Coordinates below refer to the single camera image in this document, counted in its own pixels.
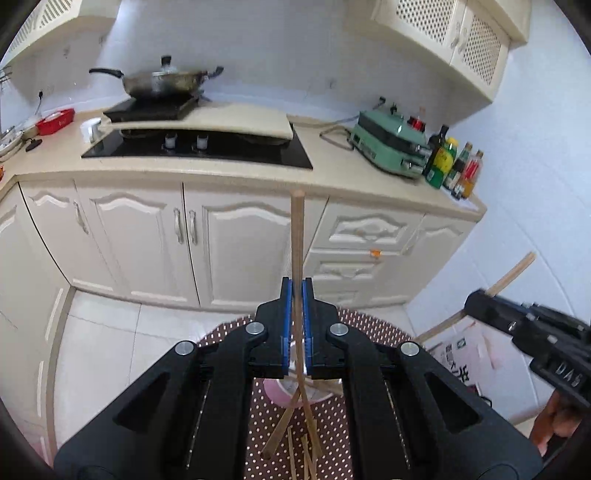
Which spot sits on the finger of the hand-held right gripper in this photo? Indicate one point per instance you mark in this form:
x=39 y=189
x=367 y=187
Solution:
x=485 y=307

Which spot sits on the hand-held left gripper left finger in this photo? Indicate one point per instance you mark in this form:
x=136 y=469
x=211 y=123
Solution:
x=287 y=314

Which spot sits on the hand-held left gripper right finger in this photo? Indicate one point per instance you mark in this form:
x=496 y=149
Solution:
x=308 y=314

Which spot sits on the single wooden chopstick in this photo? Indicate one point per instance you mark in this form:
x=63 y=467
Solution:
x=298 y=240
x=512 y=272

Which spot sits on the pink cup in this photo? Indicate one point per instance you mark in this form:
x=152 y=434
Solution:
x=274 y=392

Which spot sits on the bunch of wooden chopsticks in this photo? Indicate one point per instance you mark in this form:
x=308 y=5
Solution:
x=276 y=436

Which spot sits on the person's right hand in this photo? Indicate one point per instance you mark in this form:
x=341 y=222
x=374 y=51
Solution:
x=554 y=422

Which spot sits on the printed white carton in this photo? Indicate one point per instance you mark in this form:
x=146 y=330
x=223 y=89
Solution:
x=455 y=360

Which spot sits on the red label sauce bottle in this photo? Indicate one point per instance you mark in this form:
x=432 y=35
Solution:
x=472 y=177

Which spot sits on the brown polka dot tablecloth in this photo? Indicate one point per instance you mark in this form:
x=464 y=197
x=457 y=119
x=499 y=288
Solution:
x=337 y=443

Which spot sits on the dark sauce bottle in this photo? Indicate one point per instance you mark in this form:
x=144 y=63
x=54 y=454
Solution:
x=459 y=170

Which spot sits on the green bottle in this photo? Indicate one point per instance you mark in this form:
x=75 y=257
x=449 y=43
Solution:
x=442 y=166

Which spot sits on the black glass gas hob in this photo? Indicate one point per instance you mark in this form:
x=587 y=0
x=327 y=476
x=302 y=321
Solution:
x=249 y=154

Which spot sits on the dark glass bottle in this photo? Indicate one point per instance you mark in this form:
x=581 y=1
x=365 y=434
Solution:
x=436 y=150

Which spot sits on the cream lower cabinets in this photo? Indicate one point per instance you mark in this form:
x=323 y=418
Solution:
x=138 y=240

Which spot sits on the cream cabinets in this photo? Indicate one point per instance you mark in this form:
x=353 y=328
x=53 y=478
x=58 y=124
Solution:
x=138 y=240
x=480 y=50

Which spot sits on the green electric cooker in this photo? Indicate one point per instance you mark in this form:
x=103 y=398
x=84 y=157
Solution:
x=388 y=143

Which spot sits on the beige board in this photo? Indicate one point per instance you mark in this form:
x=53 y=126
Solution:
x=240 y=122

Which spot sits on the black induction cooker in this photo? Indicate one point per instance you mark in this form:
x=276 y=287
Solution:
x=147 y=110

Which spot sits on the cream upper cabinets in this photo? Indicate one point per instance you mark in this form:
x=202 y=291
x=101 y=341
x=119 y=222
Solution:
x=480 y=50

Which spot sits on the steel wok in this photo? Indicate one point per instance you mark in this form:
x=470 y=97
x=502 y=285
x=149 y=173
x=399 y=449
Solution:
x=161 y=85

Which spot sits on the white mug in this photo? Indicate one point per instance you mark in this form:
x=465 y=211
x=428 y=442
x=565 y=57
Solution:
x=92 y=130

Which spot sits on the glass wok lid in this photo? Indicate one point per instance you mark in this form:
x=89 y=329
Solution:
x=165 y=70

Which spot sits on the red container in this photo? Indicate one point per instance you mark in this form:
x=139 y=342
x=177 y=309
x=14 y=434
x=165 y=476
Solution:
x=55 y=121

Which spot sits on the small black object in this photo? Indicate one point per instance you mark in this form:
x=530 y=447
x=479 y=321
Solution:
x=33 y=144

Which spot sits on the stack of bowls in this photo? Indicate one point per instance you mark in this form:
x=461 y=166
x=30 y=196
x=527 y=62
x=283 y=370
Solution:
x=11 y=144

